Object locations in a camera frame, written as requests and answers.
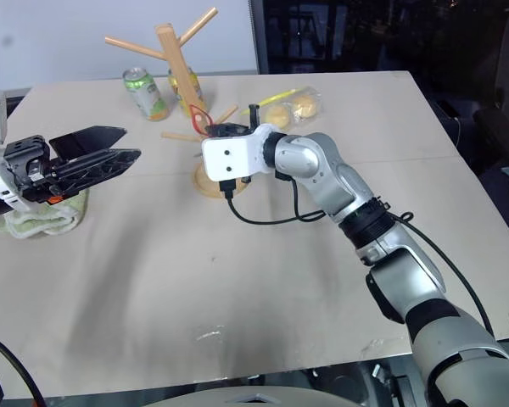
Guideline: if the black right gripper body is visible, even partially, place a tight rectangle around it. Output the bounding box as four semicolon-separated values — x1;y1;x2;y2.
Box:
218;103;260;139

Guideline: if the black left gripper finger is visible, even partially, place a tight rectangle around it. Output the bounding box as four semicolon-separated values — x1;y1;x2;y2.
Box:
50;148;143;188
48;125;126;163

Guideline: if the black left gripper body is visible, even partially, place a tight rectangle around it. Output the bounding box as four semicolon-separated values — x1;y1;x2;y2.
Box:
3;134;71;207

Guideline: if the wooden tree stand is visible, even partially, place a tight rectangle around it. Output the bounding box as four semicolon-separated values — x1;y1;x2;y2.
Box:
104;6;255;199

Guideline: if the round yellow bun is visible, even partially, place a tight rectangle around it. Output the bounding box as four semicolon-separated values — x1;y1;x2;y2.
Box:
291;94;316;118
264;104;291;130

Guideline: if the yellow drink can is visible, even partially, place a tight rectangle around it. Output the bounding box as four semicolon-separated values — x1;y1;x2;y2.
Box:
167;66;208;119

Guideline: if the yellow stick in bag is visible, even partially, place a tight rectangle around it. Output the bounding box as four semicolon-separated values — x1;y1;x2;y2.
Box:
257;86;302;108

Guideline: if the light green folded towel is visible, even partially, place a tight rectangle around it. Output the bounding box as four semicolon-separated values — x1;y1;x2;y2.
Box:
0;186;91;241

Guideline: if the green drink can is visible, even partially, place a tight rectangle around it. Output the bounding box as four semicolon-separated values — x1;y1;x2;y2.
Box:
122;66;171;123

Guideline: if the clear plastic bag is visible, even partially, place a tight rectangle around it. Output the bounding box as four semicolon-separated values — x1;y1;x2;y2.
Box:
256;84;326;131

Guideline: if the dark glass partition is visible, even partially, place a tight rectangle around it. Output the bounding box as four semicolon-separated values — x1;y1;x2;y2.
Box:
248;0;509;76

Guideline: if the black office chair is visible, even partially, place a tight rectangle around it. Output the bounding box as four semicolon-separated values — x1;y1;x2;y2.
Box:
432;8;509;175

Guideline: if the grey rounded robot torso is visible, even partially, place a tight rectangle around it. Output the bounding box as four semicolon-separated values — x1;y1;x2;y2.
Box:
143;383;338;407

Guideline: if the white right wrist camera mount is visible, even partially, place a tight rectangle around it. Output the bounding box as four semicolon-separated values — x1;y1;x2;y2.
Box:
201;123;282;182

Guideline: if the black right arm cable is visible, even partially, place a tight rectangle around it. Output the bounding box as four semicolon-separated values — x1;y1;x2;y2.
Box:
220;169;497;341

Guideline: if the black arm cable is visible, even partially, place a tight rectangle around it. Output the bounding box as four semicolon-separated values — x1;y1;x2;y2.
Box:
220;169;497;341
0;329;48;407

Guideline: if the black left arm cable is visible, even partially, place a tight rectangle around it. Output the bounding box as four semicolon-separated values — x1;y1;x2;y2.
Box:
0;329;48;407

